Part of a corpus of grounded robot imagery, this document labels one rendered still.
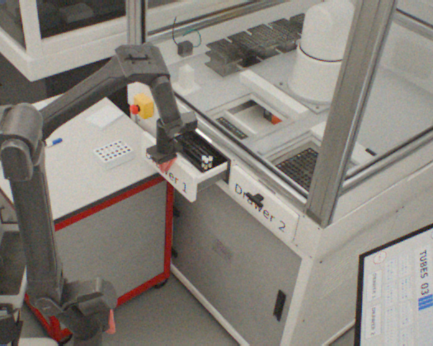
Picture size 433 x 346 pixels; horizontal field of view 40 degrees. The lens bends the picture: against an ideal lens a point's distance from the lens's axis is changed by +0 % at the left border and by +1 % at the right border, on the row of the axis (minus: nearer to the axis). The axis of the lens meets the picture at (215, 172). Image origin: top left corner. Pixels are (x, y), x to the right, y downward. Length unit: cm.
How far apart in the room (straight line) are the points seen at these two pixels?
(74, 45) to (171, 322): 124
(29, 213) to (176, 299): 173
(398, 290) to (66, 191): 114
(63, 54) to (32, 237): 157
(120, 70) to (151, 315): 152
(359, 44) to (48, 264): 83
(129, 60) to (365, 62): 54
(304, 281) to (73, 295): 94
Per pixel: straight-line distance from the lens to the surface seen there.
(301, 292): 200
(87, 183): 211
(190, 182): 190
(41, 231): 108
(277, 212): 185
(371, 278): 161
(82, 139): 230
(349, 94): 150
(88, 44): 262
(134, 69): 134
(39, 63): 254
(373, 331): 150
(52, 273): 115
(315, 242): 181
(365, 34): 142
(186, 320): 265
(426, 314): 143
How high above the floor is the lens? 218
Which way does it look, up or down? 41 degrees down
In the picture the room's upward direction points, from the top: 6 degrees clockwise
